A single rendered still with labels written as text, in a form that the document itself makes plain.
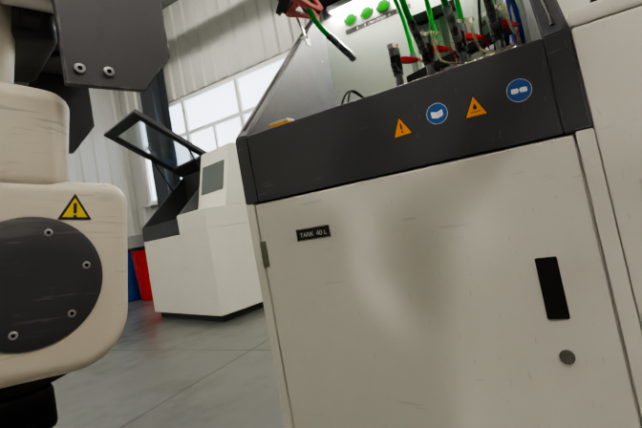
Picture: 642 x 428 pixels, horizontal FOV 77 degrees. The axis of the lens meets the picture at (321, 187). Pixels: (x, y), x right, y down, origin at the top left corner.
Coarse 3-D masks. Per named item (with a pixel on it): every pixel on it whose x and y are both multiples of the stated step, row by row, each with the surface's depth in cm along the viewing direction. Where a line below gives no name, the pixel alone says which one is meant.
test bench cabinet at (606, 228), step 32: (448, 160) 75; (608, 192) 62; (256, 224) 95; (608, 224) 62; (256, 256) 95; (608, 256) 62; (640, 352) 61; (640, 384) 61; (288, 416) 92; (640, 416) 62
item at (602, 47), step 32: (576, 0) 83; (576, 32) 63; (608, 32) 61; (640, 32) 59; (608, 64) 61; (640, 64) 60; (608, 96) 62; (640, 96) 60; (608, 128) 62; (640, 128) 60; (608, 160) 62; (640, 160) 60; (640, 192) 60; (640, 224) 60; (640, 256) 60; (640, 288) 60; (640, 320) 61
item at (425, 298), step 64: (320, 192) 86; (384, 192) 79; (448, 192) 73; (512, 192) 68; (576, 192) 64; (320, 256) 87; (384, 256) 80; (448, 256) 74; (512, 256) 69; (576, 256) 64; (320, 320) 87; (384, 320) 80; (448, 320) 74; (512, 320) 69; (576, 320) 64; (320, 384) 88; (384, 384) 80; (448, 384) 74; (512, 384) 69; (576, 384) 65
